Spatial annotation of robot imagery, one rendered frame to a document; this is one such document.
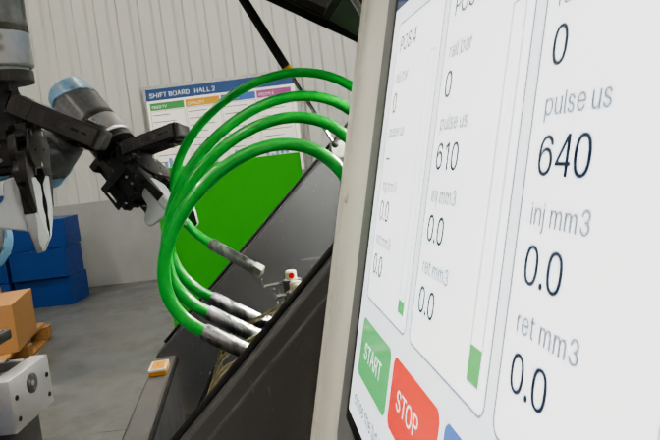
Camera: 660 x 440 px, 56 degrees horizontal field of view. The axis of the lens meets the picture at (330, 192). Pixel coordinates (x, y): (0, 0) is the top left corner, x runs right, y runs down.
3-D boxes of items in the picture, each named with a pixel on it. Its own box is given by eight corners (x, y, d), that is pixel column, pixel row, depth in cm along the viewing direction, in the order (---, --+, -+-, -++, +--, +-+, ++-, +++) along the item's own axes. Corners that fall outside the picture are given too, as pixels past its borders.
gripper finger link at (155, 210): (169, 246, 96) (140, 206, 101) (192, 217, 95) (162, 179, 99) (155, 244, 94) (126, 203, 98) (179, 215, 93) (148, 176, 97)
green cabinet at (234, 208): (311, 312, 501) (292, 152, 492) (323, 345, 416) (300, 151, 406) (192, 330, 491) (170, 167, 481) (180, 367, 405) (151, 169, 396)
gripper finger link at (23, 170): (30, 212, 73) (19, 139, 73) (46, 210, 74) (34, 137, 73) (17, 216, 69) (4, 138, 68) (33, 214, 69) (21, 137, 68)
